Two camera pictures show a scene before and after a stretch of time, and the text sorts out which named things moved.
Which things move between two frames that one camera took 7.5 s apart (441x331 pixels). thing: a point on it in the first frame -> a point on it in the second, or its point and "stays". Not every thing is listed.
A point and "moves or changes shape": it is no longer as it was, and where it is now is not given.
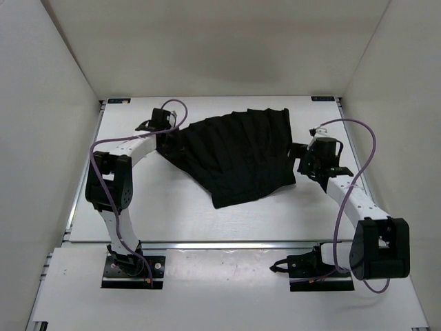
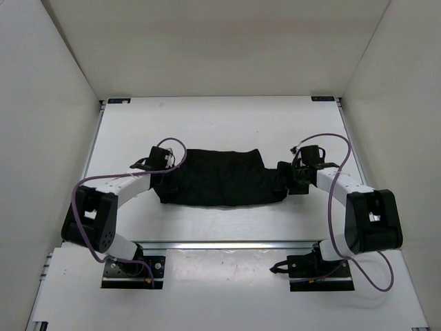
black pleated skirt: (234, 156) moves or changes shape
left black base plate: (136, 276) stays
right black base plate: (341, 281) stays
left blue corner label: (118, 100) stays
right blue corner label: (323, 98) stays
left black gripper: (176, 149) -> (170, 187)
